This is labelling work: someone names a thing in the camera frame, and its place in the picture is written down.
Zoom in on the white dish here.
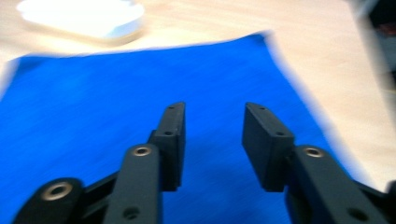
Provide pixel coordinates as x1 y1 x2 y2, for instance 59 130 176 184
16 0 146 41

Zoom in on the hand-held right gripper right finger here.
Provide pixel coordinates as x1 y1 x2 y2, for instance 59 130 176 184
241 102 390 224

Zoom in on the blue cloth mat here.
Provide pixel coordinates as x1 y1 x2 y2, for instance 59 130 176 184
0 32 372 224

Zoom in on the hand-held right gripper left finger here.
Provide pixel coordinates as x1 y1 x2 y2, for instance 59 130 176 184
103 101 187 224

